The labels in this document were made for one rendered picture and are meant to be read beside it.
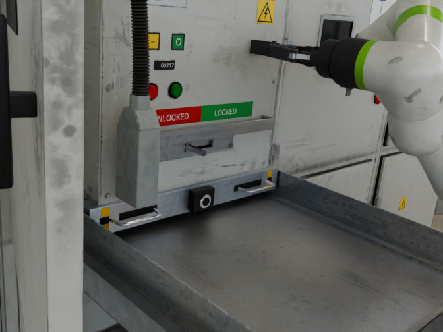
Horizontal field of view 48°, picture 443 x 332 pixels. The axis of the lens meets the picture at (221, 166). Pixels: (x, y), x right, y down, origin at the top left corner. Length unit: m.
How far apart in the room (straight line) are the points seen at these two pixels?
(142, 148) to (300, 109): 0.77
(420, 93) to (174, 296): 0.52
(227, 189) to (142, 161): 0.36
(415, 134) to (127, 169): 0.52
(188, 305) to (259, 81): 0.61
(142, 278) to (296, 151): 0.85
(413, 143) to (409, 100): 0.10
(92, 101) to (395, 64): 0.54
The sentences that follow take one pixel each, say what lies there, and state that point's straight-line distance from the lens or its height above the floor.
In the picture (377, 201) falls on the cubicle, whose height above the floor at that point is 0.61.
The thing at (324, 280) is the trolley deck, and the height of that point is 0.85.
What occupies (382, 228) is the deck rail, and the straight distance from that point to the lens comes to 1.18.
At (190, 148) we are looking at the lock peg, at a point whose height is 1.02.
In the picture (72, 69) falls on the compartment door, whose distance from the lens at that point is 0.40.
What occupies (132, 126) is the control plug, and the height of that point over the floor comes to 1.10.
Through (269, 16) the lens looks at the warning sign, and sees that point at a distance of 1.19.
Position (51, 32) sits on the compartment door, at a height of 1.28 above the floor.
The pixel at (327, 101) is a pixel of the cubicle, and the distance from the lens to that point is 1.65.
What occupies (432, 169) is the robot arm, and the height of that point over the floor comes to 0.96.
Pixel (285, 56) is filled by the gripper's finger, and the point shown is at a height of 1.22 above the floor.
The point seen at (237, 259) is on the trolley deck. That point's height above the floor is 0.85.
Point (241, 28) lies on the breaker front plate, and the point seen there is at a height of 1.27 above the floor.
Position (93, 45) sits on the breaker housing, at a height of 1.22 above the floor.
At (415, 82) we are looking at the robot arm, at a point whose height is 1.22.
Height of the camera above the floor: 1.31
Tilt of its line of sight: 18 degrees down
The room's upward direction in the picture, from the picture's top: 5 degrees clockwise
